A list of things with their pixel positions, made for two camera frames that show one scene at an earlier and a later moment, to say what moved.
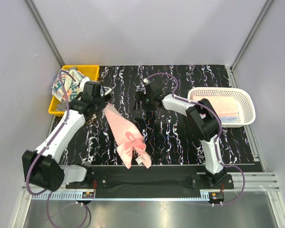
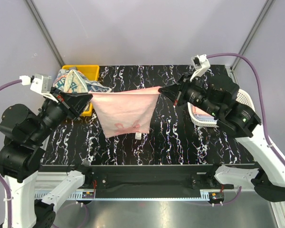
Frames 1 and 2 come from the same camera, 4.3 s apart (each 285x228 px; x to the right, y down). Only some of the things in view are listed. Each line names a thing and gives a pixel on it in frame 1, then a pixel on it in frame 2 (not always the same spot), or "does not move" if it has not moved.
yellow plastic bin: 91,71 does not move
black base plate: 153,179 does not move
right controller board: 216,196 does not move
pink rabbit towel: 129,135 -> 126,112
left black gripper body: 99,101 -> 52,113
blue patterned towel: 71,78 does not move
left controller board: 88,194 does not move
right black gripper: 140,96 -> 177,93
